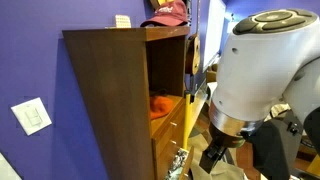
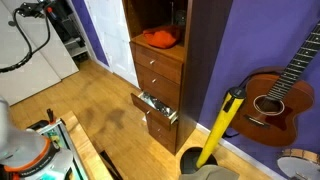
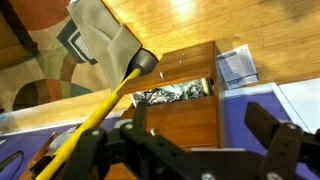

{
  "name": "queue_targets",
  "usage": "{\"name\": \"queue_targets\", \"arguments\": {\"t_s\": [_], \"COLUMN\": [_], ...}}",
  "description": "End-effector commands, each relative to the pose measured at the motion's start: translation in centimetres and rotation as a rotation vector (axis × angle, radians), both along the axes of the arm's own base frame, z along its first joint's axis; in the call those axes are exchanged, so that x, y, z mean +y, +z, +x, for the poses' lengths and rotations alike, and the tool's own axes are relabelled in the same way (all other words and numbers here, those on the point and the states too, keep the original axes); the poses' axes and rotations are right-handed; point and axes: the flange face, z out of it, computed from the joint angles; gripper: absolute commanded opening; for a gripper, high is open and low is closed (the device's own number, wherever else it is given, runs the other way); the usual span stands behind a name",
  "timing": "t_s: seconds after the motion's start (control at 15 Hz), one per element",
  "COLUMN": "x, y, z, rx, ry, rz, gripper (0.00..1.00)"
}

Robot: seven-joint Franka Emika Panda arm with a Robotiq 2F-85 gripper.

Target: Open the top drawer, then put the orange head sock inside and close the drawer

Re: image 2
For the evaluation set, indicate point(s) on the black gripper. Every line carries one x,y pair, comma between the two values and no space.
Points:
59,11

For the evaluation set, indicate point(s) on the orange head sock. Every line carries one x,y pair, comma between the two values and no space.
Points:
161,37

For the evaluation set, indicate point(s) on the brown drawer with white rail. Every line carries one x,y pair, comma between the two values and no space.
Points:
156,65

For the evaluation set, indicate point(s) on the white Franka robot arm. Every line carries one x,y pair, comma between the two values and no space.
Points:
23,146

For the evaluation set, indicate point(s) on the closed brown wooden drawer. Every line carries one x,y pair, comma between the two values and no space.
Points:
160,87

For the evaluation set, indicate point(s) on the lowest brown wooden drawer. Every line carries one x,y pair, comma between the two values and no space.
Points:
163,135

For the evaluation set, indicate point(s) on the banjo with white head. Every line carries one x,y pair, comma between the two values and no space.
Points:
300,165

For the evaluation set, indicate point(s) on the white closet shelf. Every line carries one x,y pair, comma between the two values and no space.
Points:
76,50

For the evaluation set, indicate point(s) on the white sliding closet door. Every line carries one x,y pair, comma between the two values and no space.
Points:
23,80
56,56

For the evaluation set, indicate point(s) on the thin metal stand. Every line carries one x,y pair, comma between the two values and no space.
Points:
172,13

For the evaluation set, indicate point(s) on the dark round object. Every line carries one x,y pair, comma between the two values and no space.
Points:
180,17

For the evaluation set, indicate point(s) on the light wooden table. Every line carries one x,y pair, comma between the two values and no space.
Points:
88,150

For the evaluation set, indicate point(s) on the tall brown wooden cabinet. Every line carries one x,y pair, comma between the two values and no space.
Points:
206,66

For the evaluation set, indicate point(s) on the yellow pole with black cap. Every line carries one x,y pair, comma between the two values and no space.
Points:
220,123

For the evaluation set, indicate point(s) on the black round stand base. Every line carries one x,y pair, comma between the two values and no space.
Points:
190,160

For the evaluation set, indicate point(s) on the grey cloth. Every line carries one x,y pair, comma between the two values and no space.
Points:
210,173

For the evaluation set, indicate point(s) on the brown acoustic guitar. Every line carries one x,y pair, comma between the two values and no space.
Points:
276,113

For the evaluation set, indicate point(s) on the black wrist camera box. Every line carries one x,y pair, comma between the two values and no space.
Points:
31,9

